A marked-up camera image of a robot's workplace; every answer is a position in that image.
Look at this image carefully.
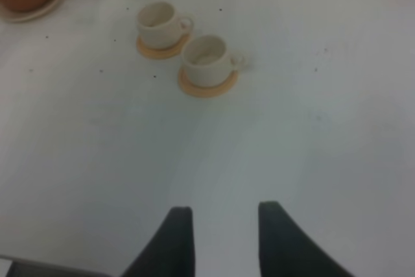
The white teacup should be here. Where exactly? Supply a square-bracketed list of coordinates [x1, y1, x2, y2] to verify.
[181, 35, 248, 88]
[136, 1, 195, 50]

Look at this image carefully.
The white teacup far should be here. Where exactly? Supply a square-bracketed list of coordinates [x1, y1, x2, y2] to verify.
[136, 1, 195, 50]

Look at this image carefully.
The beige round teapot saucer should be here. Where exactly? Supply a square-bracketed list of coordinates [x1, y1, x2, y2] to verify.
[1, 0, 67, 23]

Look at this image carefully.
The wooden coaster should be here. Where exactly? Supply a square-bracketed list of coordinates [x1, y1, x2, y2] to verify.
[136, 34, 191, 60]
[178, 67, 239, 99]

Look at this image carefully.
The wooden coaster far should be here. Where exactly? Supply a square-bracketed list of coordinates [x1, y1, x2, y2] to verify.
[136, 34, 191, 60]

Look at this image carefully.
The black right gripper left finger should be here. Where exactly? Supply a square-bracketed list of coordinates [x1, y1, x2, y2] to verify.
[123, 207, 196, 277]

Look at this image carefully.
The wooden coaster near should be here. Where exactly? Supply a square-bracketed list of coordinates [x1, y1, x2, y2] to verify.
[178, 67, 239, 99]

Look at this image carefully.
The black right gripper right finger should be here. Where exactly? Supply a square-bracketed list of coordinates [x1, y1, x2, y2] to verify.
[258, 202, 351, 276]

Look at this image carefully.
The white teacup near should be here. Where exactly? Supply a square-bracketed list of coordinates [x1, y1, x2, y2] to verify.
[181, 35, 248, 88]

